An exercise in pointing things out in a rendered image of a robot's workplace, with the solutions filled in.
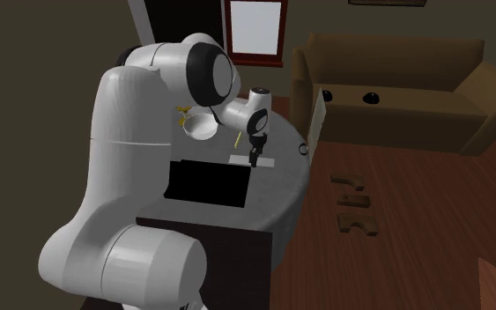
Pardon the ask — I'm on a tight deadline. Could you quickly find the grey round table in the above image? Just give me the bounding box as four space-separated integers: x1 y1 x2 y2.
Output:
136 95 313 272

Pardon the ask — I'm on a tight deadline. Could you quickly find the white bowl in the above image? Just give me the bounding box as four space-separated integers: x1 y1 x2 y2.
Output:
181 113 219 142

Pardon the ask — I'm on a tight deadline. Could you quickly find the pale flat panel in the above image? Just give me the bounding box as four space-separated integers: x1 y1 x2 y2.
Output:
306 87 329 163

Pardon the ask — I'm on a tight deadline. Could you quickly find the yellow goblet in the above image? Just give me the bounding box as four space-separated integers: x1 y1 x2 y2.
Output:
175 105 192 127

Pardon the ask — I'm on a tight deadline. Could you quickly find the brown wooden block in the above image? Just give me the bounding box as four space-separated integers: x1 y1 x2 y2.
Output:
329 172 366 193
336 194 372 210
337 212 380 238

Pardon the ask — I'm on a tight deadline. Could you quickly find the red framed window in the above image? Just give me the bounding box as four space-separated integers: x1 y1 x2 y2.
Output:
223 0 289 69

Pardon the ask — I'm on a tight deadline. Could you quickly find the dark robot stand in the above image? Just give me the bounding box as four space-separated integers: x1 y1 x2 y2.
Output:
135 216 275 310

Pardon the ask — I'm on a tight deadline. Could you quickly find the brown sofa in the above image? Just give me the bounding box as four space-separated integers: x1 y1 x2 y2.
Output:
289 32 496 158

